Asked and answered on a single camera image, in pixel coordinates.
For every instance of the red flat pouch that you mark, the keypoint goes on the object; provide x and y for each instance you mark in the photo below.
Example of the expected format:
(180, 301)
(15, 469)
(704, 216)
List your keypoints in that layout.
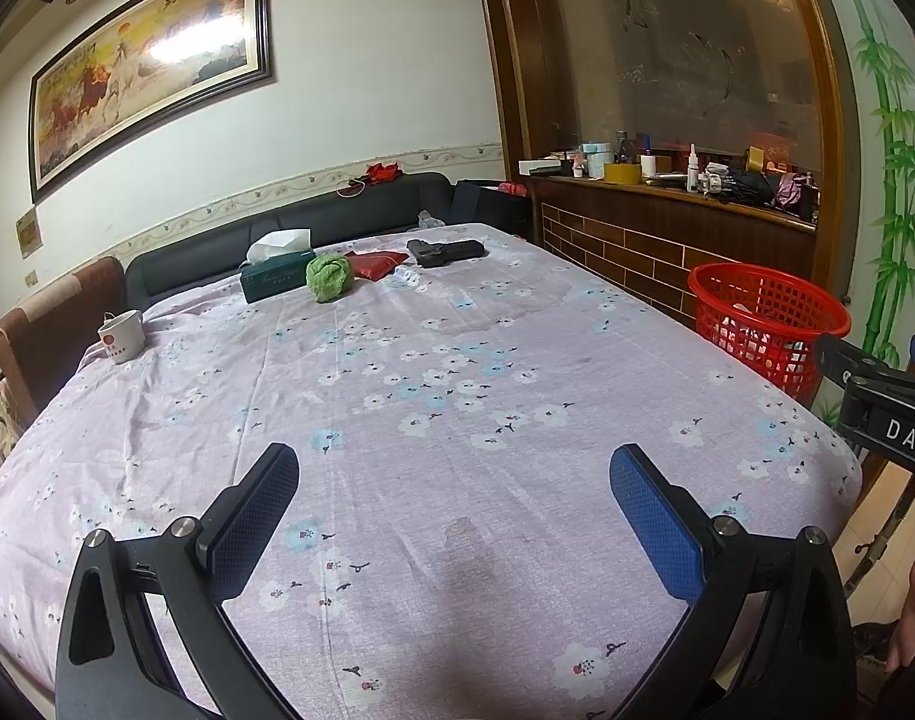
(373, 266)

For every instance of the brown armchair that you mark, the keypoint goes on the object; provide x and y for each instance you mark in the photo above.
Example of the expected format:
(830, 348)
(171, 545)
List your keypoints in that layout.
(43, 339)

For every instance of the black leather sofa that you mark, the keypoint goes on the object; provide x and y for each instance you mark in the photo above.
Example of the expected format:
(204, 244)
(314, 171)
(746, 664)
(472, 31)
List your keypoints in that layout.
(309, 224)

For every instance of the red plastic trash basket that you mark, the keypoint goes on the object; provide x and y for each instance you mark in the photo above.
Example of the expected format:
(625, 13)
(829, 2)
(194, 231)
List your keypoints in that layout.
(768, 320)

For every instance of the green crumpled cloth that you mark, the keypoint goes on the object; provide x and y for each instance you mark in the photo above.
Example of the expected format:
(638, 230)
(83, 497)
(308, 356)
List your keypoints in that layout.
(329, 276)

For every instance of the white mug red logo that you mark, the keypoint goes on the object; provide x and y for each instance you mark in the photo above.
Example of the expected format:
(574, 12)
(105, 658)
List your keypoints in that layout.
(123, 335)

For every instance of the dark green tissue box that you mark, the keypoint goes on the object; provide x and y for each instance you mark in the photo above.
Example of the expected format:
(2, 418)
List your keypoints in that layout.
(276, 263)

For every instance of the red item on sofa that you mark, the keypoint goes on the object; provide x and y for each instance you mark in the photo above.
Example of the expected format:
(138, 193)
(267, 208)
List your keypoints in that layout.
(375, 174)

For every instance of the black pistol-shaped object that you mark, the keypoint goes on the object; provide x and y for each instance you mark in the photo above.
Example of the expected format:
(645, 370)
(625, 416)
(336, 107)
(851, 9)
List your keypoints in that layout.
(434, 254)

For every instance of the dark bag beside sofa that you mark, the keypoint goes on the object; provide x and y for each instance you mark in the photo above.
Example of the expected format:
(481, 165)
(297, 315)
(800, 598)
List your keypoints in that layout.
(481, 202)

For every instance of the small wall plaque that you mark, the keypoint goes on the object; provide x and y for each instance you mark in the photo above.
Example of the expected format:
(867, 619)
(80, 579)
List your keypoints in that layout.
(28, 233)

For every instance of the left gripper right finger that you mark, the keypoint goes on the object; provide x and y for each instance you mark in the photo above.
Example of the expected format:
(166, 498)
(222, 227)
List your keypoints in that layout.
(766, 632)

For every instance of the framed horse painting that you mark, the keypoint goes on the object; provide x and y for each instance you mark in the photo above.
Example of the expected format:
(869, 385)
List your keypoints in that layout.
(144, 64)

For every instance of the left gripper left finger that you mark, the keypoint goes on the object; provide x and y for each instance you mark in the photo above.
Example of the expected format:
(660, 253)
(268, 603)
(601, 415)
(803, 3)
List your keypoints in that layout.
(112, 663)

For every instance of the floral lilac tablecloth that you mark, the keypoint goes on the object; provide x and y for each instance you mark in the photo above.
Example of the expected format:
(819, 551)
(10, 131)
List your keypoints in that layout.
(453, 550)

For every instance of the wooden brick-pattern counter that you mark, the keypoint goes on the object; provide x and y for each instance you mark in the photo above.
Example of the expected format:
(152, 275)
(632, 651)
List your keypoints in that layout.
(647, 240)

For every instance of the yellow container on counter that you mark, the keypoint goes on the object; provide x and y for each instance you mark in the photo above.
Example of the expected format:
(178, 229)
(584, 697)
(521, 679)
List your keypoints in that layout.
(622, 174)

